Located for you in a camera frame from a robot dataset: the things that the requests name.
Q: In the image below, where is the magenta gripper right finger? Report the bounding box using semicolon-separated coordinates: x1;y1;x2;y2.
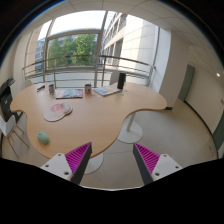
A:
133;143;182;185

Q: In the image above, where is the red patterned mug centre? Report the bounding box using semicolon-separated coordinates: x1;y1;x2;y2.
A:
85;84;92;94

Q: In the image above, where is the patterned mug left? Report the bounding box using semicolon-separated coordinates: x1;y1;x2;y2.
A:
48;84;55;95

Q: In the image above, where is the wooden curved table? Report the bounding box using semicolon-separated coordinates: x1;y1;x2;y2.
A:
9;81;168;176

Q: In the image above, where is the pink white mouse pad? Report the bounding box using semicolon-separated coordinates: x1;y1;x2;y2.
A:
43;102;73;122

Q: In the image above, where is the white wooden-legged chair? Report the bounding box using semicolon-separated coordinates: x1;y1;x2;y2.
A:
0;115;28;152

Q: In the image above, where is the small dark blue object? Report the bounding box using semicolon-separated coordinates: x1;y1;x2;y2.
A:
37;85;45;92

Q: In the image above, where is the grey green door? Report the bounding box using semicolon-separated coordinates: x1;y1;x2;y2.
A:
178;65;195;101

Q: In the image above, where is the blue yellow open magazine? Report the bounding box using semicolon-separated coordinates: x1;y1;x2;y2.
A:
94;85;120;96

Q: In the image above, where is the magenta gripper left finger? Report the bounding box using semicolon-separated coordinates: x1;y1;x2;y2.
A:
41;143;92;185

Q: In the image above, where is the metal window railing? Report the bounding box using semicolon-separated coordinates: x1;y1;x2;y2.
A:
22;55;155;88

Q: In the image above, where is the red pink magazine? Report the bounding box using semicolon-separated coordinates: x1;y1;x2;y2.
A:
55;89;83;99

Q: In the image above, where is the mint green computer mouse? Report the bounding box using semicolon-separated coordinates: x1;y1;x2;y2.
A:
37;132;49;144

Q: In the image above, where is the black cylindrical speaker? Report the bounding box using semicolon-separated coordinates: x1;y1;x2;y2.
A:
117;73;126;89

